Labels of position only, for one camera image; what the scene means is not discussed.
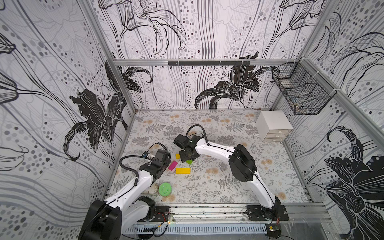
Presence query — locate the white drawer box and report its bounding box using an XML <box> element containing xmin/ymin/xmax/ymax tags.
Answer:
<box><xmin>256</xmin><ymin>111</ymin><xmax>293</xmax><ymax>143</ymax></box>

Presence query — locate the green round lid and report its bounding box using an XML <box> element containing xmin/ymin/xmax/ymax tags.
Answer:
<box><xmin>158</xmin><ymin>183</ymin><xmax>172</xmax><ymax>197</ymax></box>

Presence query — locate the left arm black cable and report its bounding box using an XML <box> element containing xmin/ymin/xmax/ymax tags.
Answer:
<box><xmin>119</xmin><ymin>142</ymin><xmax>168</xmax><ymax>181</ymax></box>

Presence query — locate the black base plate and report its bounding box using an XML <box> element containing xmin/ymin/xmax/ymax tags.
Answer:
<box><xmin>246</xmin><ymin>205</ymin><xmax>290</xmax><ymax>222</ymax></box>
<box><xmin>138</xmin><ymin>206</ymin><xmax>170</xmax><ymax>223</ymax></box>

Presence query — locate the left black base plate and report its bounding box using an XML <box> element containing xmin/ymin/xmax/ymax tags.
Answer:
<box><xmin>138</xmin><ymin>206</ymin><xmax>170</xmax><ymax>223</ymax></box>

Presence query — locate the black wire basket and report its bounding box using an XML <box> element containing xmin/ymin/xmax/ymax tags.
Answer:
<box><xmin>272</xmin><ymin>62</ymin><xmax>337</xmax><ymax>116</ymax></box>

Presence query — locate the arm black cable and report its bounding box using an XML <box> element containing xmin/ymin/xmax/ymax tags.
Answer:
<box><xmin>185</xmin><ymin>123</ymin><xmax>210</xmax><ymax>145</ymax></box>
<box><xmin>119</xmin><ymin>142</ymin><xmax>168</xmax><ymax>181</ymax></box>

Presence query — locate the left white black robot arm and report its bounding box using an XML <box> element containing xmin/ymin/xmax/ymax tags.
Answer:
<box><xmin>78</xmin><ymin>150</ymin><xmax>171</xmax><ymax>240</ymax></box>

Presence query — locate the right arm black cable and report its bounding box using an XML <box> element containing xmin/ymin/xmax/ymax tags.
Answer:
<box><xmin>185</xmin><ymin>123</ymin><xmax>210</xmax><ymax>145</ymax></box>

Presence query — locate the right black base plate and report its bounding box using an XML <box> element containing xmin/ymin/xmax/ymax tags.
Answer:
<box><xmin>246</xmin><ymin>205</ymin><xmax>290</xmax><ymax>222</ymax></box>

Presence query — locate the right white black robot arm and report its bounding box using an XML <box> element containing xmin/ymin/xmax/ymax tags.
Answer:
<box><xmin>174</xmin><ymin>134</ymin><xmax>281</xmax><ymax>217</ymax></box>

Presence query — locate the magenta block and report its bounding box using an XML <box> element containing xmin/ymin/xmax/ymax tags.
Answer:
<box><xmin>168</xmin><ymin>161</ymin><xmax>178</xmax><ymax>171</ymax></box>

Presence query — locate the small electronics board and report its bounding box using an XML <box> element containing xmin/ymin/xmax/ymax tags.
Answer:
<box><xmin>266</xmin><ymin>225</ymin><xmax>282</xmax><ymax>239</ymax></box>

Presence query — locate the black wall bar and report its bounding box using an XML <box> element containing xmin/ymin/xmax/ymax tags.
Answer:
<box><xmin>168</xmin><ymin>61</ymin><xmax>251</xmax><ymax>66</ymax></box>

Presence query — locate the white slotted cable duct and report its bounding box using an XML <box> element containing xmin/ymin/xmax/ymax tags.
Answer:
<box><xmin>122</xmin><ymin>223</ymin><xmax>267</xmax><ymax>235</ymax></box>

